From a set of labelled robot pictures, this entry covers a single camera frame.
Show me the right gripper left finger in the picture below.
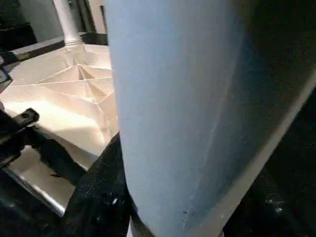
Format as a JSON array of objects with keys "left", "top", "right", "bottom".
[{"left": 58, "top": 134, "right": 139, "bottom": 237}]

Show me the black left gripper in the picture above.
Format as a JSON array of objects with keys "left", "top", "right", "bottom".
[{"left": 0, "top": 108, "right": 87, "bottom": 186}]

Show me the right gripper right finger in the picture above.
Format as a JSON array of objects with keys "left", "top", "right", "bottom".
[{"left": 222, "top": 123, "right": 316, "bottom": 237}]

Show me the white plastic table top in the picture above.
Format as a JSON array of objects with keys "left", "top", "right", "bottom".
[{"left": 0, "top": 37, "right": 121, "bottom": 216}]

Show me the white plastic table leg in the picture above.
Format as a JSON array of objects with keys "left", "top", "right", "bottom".
[
  {"left": 103, "top": 0, "right": 316, "bottom": 237},
  {"left": 52, "top": 0, "right": 85, "bottom": 48}
]

